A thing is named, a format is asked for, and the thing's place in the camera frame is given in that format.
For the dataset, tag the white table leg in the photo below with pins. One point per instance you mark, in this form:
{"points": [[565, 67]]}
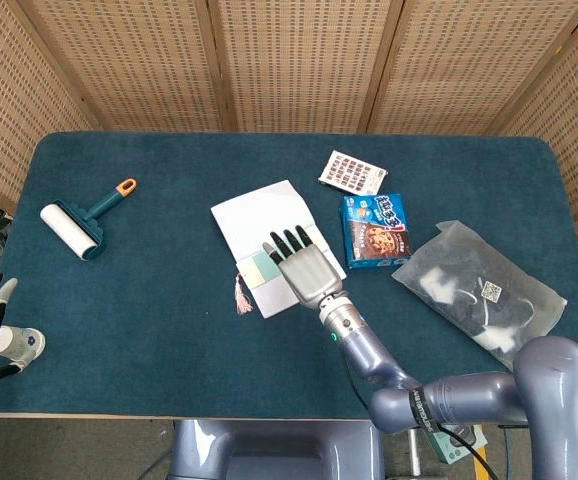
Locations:
{"points": [[414, 452]]}

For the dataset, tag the small patterned card pack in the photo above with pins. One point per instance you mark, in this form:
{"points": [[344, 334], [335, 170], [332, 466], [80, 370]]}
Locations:
{"points": [[351, 172]]}

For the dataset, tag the teal table cloth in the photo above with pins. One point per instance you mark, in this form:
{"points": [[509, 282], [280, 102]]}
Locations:
{"points": [[144, 325]]}

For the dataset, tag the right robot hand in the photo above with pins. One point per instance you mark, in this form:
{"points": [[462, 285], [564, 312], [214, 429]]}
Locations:
{"points": [[309, 275]]}

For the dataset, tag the pale green device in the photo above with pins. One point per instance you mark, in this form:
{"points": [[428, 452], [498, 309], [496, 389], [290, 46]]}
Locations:
{"points": [[449, 448]]}

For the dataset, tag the cream and teal bookmark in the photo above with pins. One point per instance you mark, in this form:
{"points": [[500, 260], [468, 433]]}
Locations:
{"points": [[259, 267]]}

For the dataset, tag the blue cookie box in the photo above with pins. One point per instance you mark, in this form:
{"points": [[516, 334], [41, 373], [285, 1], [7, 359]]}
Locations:
{"points": [[376, 235]]}

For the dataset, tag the translucent plastic bag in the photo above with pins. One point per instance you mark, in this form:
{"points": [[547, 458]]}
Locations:
{"points": [[479, 295]]}

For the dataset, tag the woven rattan folding screen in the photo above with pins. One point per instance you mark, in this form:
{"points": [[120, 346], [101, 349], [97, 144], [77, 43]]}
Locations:
{"points": [[294, 60]]}

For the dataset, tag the white paper cup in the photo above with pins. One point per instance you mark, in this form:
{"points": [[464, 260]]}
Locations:
{"points": [[24, 342]]}

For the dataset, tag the blue-grey robot torso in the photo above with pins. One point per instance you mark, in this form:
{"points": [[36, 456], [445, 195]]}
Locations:
{"points": [[274, 450]]}

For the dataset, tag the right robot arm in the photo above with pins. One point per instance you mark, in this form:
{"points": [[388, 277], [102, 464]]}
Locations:
{"points": [[369, 355]]}

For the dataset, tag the teal lint roller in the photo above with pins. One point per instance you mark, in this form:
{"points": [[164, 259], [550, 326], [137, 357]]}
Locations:
{"points": [[69, 227]]}

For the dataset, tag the open lined notebook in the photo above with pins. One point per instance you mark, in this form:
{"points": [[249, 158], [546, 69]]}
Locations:
{"points": [[254, 215]]}

